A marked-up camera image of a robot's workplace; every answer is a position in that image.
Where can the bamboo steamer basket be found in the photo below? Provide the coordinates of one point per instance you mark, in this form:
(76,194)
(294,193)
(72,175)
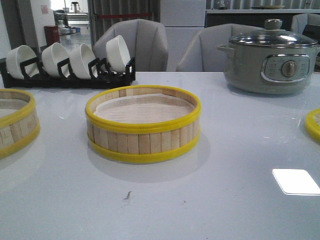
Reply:
(143,143)
(19,122)

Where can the woven bamboo steamer lid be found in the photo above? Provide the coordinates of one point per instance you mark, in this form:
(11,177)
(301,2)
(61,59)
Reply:
(312,124)

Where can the white paper steamer liner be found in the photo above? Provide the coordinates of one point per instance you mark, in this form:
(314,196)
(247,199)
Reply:
(144,109)

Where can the grey chair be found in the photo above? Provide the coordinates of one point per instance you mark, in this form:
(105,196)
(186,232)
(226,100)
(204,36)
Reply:
(146,41)
(201,53)
(299,21)

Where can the white bowl right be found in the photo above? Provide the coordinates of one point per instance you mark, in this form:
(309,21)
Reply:
(117,54)

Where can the white bowl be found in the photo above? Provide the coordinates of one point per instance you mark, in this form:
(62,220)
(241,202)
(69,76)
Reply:
(51,56)
(117,54)
(80,57)
(15,57)

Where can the grey chair left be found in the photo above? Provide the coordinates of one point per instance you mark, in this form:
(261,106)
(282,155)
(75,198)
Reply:
(146,41)

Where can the white cabinet background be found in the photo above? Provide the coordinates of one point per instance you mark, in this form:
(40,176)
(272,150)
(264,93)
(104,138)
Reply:
(181,19)

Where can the green electric cooking pot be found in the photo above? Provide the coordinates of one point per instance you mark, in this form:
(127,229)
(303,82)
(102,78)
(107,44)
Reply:
(269,70)

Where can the black dish rack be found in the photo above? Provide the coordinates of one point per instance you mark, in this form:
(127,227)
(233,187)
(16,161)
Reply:
(100,75)

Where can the red bin background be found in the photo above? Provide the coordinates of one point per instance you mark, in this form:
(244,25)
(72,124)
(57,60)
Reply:
(51,34)

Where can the glass pot lid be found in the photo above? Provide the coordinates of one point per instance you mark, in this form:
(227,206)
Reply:
(273,36)

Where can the white bowl far left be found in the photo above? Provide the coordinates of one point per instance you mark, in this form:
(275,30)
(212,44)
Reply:
(15,57)

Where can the grey chair far right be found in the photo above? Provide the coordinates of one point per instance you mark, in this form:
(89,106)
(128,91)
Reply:
(299,21)

